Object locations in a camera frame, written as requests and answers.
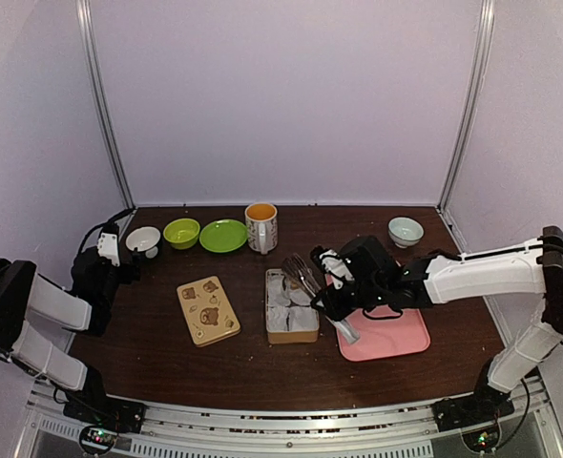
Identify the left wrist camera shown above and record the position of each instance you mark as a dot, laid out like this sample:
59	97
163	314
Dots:
107	248

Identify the black white dotted cup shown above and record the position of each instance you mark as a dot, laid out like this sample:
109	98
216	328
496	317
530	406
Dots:
144	242

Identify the aluminium front rail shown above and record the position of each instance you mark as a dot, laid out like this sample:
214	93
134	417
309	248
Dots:
402	430

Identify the left aluminium frame post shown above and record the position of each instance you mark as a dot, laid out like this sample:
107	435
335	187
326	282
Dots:
102	111

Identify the beige tin box base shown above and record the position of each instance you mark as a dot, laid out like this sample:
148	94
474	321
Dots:
289	337

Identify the green saucer plate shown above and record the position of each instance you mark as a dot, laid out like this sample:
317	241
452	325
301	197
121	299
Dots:
223	236

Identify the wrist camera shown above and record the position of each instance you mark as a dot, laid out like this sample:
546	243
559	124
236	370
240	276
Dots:
107	248
332	266

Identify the white paper cupcake liner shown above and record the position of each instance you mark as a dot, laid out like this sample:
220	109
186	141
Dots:
302	319
297	297
277	319
276	294

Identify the aluminium frame post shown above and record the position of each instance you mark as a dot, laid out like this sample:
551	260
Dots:
480	61
102	111

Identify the right aluminium frame post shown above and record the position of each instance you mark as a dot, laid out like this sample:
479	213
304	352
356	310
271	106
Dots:
480	61

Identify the pale celadon tea bowl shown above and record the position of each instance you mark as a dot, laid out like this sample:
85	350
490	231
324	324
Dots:
405	232

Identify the white floral mug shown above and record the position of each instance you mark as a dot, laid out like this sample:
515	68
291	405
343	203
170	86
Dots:
261	220

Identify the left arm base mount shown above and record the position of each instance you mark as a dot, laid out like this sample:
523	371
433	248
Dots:
103	428

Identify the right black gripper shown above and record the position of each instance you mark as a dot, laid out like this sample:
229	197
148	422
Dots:
333	310

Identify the pink plastic tray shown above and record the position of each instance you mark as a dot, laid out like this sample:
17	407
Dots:
386	330

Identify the bear print tin lid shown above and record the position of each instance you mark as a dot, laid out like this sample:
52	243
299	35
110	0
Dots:
207	311

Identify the green small bowl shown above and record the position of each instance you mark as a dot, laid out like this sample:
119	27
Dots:
182	234

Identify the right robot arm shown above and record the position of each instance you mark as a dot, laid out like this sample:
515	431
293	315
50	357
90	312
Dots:
532	267

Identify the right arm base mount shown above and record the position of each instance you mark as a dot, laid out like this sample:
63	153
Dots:
477	421

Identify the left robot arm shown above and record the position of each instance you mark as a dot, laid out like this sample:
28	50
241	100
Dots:
85	309

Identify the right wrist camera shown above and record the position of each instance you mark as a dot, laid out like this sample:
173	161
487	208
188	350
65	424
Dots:
332	266

